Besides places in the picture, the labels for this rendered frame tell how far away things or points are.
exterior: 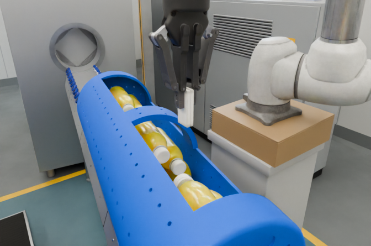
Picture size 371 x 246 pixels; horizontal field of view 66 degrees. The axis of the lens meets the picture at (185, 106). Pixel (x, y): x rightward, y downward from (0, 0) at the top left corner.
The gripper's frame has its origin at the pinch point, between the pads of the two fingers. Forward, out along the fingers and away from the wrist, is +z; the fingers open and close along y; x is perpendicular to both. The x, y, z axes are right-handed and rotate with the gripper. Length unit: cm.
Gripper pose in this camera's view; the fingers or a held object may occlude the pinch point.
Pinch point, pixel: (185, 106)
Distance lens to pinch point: 51.5
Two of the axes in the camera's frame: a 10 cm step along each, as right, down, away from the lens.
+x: 5.8, 3.0, -7.5
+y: -8.1, 2.1, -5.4
